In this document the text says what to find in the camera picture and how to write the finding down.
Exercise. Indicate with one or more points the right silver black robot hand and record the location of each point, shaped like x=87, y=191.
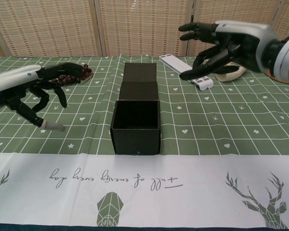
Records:
x=245, y=36

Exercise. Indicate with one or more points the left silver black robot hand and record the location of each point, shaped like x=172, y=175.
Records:
x=12, y=79

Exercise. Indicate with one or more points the mayonnaise squeeze bottle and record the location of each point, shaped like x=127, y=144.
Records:
x=228, y=77

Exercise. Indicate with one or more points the dark red grape bunch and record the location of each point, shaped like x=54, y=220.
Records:
x=88, y=70

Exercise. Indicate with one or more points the black cardboard box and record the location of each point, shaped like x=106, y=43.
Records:
x=135, y=142

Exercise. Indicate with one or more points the green grid tablecloth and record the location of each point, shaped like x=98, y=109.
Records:
x=207, y=125

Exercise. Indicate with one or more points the white folding stand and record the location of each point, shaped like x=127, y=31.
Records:
x=173, y=62

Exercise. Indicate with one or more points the woven bamboo folding screen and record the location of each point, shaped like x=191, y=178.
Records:
x=135, y=24

